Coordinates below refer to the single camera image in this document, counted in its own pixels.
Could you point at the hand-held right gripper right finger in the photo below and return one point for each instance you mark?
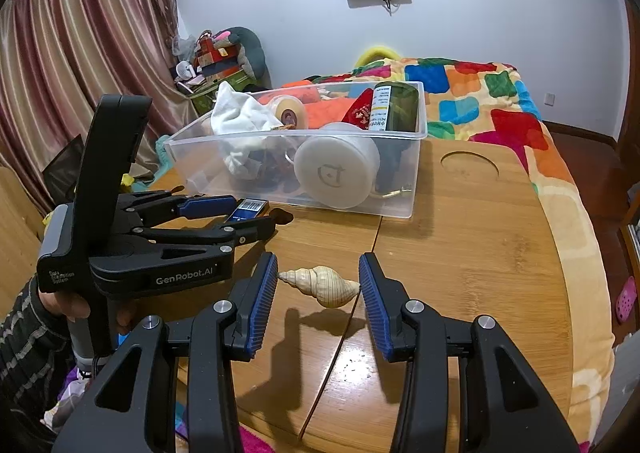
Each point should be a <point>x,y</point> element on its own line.
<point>375,303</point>

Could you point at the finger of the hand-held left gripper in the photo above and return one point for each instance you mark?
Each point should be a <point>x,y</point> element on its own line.
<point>205,205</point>
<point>250,230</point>

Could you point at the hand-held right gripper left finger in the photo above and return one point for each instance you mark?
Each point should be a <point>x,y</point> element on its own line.
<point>265,303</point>

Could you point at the blue card box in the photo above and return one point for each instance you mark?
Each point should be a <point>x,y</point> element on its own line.
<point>245,210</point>

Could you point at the cream conch shell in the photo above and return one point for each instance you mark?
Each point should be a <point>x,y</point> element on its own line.
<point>325,289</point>

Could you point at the white round jar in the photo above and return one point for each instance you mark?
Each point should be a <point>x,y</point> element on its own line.
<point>330,173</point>

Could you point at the clear plastic storage box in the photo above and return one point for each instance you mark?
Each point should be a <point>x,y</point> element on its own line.
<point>400,173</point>

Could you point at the red velvet pouch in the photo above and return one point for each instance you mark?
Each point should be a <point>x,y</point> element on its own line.
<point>359,113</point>

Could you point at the person's left forearm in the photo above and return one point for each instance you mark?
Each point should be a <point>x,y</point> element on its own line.
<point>25,363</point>

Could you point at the wooden desktop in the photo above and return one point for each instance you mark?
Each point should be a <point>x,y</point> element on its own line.
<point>475,258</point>

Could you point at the person's left hand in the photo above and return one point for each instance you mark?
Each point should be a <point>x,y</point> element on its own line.
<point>65,305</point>

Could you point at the black bag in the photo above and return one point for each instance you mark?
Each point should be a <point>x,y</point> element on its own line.
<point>65,168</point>

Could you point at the white cloth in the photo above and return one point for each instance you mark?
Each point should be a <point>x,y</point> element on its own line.
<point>235,113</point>

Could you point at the green patterned box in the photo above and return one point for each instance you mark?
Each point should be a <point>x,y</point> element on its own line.
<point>200,100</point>

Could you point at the gold tassel ornament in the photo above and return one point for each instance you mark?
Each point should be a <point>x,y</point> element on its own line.
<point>395,192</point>

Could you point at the beige tape roll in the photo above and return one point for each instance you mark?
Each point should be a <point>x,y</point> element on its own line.
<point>287,108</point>

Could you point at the small white fan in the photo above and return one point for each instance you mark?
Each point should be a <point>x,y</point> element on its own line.
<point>185,70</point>

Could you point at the magenta cloth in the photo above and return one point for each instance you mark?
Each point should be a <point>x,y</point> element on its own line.
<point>265,443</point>

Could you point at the orange cloth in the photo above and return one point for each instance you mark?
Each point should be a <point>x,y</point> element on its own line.
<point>327,110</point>

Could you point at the patchwork fabric bag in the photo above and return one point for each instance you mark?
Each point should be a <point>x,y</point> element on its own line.
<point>215,55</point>

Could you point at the grey plush pillow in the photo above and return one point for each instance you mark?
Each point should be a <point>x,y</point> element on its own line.
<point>252,50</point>

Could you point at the dark green bottle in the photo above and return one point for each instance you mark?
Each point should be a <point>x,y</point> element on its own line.
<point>400,105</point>

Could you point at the striped brown curtain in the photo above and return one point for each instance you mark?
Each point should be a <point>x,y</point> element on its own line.
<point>75,33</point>

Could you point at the colourful patchwork blanket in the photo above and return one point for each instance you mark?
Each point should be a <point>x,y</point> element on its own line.
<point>500,125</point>

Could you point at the pink slipper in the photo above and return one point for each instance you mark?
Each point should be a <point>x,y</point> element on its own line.
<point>626,300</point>

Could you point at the white wall socket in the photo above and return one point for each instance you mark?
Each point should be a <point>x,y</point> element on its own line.
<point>550,99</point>

